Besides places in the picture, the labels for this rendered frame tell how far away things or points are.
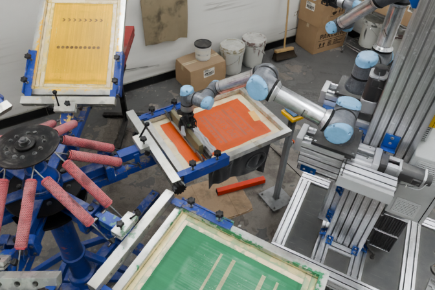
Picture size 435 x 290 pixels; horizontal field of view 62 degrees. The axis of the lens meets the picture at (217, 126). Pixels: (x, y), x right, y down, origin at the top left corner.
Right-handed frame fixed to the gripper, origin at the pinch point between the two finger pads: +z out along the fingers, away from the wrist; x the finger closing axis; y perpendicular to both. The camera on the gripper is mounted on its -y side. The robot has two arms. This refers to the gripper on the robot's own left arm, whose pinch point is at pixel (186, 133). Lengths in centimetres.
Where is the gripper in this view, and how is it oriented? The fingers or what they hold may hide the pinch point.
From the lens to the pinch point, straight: 224.6
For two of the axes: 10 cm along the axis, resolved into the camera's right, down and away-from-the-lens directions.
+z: -0.4, 7.5, 6.6
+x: 8.5, -3.2, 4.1
